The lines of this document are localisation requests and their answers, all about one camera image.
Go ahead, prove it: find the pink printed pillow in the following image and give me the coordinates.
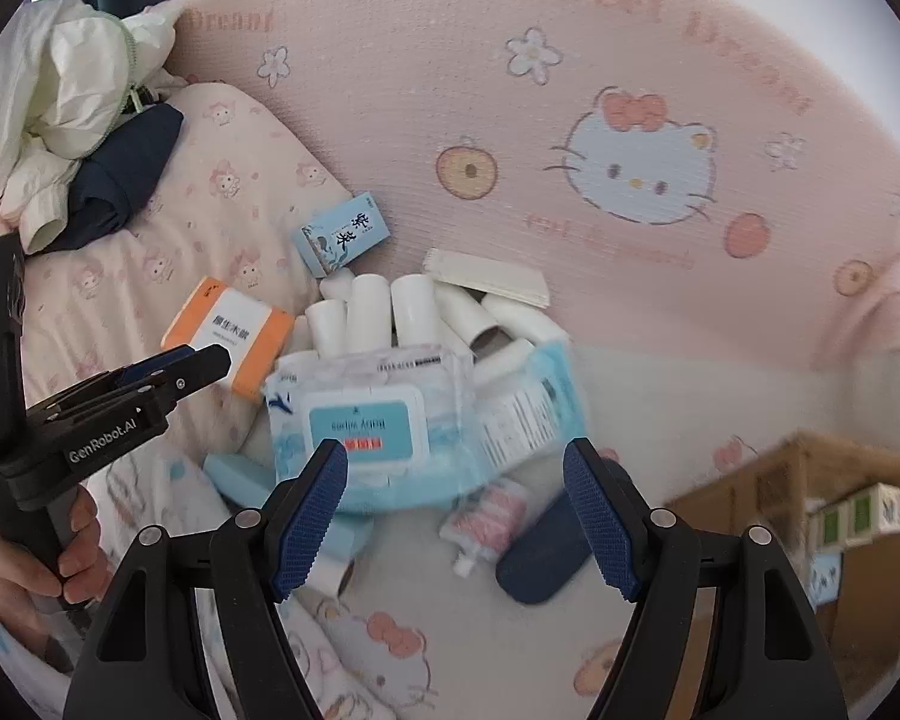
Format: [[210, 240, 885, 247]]
[[0, 79, 350, 466]]

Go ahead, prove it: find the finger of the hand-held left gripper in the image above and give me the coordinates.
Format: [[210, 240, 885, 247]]
[[30, 346, 196, 412], [45, 345, 232, 432]]

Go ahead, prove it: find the green and white box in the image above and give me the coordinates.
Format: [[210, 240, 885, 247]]
[[844, 484, 900, 541], [808, 501, 850, 550]]

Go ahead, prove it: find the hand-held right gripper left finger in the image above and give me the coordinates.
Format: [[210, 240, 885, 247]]
[[64, 439, 350, 720]]

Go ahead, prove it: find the blue wet wipes pack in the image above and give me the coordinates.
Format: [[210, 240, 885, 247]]
[[262, 345, 477, 515]]

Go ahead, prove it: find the brown cardboard box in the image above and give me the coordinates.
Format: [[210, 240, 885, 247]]
[[664, 431, 900, 698]]

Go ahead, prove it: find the pile of white rolls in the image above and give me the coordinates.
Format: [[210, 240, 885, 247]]
[[304, 270, 571, 391]]

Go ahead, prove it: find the flat white cardboard piece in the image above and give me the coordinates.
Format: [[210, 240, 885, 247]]
[[422, 247, 552, 308]]

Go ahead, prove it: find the dark navy cloth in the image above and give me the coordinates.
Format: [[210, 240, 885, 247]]
[[41, 103, 185, 252]]

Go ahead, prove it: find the small blue printed box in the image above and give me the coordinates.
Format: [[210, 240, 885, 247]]
[[292, 193, 389, 278], [808, 551, 845, 608]]

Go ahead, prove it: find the dark blue glasses case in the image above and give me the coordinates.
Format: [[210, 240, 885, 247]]
[[495, 491, 597, 607]]

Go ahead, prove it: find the pink cat-print bed bumper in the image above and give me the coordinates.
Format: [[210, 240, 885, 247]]
[[150, 0, 900, 372]]

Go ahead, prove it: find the pink and white spout pouch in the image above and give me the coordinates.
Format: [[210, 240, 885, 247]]
[[440, 480, 533, 578]]

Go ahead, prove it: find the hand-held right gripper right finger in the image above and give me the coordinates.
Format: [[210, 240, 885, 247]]
[[562, 436, 848, 720]]

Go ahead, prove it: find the light blue paper box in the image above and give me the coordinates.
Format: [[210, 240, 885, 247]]
[[202, 454, 376, 563]]

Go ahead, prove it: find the orange and white box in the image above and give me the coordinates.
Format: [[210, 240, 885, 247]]
[[161, 277, 295, 398]]

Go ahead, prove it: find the white paper tube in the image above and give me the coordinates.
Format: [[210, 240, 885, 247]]
[[292, 555, 361, 601]]

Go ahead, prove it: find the person's left hand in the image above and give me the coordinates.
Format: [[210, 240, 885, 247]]
[[0, 484, 110, 608]]

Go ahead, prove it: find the white crumpled jacket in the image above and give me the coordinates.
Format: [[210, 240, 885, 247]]
[[0, 0, 177, 252]]

